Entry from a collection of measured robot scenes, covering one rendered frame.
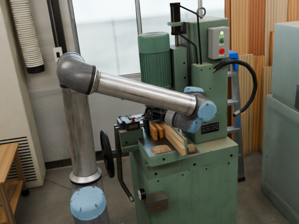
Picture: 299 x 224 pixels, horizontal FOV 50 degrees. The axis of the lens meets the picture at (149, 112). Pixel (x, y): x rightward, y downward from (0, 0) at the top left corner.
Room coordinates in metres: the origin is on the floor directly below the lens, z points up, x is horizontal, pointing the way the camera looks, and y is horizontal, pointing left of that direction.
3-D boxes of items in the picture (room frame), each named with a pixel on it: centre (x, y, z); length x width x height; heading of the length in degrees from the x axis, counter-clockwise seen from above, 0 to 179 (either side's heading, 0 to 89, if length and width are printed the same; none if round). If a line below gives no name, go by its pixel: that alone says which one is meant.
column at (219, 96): (1.86, -0.33, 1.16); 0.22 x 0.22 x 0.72; 16
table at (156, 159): (1.74, 0.05, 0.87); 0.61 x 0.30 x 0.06; 16
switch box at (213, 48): (1.73, -0.40, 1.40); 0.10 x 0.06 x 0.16; 106
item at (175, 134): (1.78, -0.08, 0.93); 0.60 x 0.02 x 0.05; 16
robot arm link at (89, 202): (1.16, 0.30, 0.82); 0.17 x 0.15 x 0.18; 12
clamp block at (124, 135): (1.72, 0.13, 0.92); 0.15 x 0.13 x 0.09; 16
